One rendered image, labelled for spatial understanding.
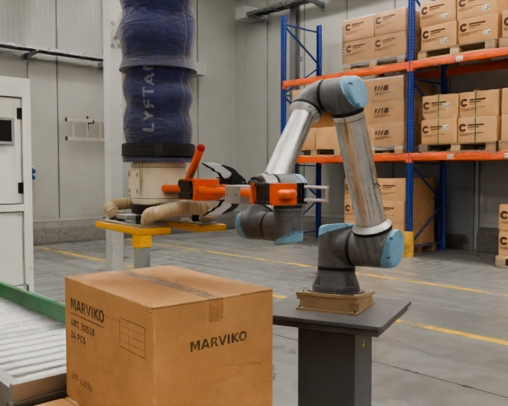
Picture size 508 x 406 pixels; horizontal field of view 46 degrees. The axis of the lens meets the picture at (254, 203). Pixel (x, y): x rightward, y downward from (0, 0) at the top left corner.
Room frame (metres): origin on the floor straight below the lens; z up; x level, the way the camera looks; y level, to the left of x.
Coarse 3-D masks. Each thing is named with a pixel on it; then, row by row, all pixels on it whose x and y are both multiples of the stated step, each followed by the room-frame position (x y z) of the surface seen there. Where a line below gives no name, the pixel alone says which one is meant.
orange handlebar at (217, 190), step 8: (168, 184) 1.78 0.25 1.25; (176, 184) 1.82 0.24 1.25; (216, 184) 1.60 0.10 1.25; (224, 184) 1.60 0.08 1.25; (176, 192) 1.74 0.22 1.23; (200, 192) 1.62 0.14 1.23; (208, 192) 1.58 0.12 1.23; (216, 192) 1.55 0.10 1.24; (224, 192) 1.52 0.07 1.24; (240, 192) 1.46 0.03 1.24; (248, 192) 1.43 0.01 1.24; (280, 192) 1.34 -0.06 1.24; (288, 192) 1.34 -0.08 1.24; (296, 192) 1.36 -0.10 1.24
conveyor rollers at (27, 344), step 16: (0, 304) 3.40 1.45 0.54; (16, 304) 3.38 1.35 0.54; (0, 320) 3.05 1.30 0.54; (16, 320) 3.02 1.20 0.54; (32, 320) 3.00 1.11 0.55; (48, 320) 3.04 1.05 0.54; (0, 336) 2.71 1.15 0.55; (16, 336) 2.74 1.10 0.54; (32, 336) 2.71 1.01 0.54; (48, 336) 2.75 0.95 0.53; (64, 336) 2.72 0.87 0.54; (0, 352) 2.45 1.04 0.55; (16, 352) 2.48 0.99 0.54; (32, 352) 2.45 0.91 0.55; (48, 352) 2.48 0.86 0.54; (64, 352) 2.45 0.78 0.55; (16, 368) 2.29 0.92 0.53; (32, 368) 2.25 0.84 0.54; (48, 368) 2.29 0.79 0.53; (64, 368) 2.25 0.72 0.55
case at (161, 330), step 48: (96, 288) 1.79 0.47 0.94; (144, 288) 1.76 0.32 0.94; (192, 288) 1.76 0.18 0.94; (240, 288) 1.76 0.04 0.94; (96, 336) 1.79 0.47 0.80; (144, 336) 1.55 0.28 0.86; (192, 336) 1.59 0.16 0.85; (240, 336) 1.69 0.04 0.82; (96, 384) 1.79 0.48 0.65; (144, 384) 1.55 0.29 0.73; (192, 384) 1.59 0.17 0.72; (240, 384) 1.69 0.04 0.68
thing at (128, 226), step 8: (136, 216) 1.77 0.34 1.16; (96, 224) 1.93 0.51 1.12; (104, 224) 1.87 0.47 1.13; (112, 224) 1.82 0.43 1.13; (120, 224) 1.81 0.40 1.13; (128, 224) 1.76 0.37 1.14; (136, 224) 1.76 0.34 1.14; (128, 232) 1.72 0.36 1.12; (136, 232) 1.68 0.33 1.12; (144, 232) 1.67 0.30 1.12; (152, 232) 1.69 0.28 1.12; (160, 232) 1.70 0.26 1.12; (168, 232) 1.71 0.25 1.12
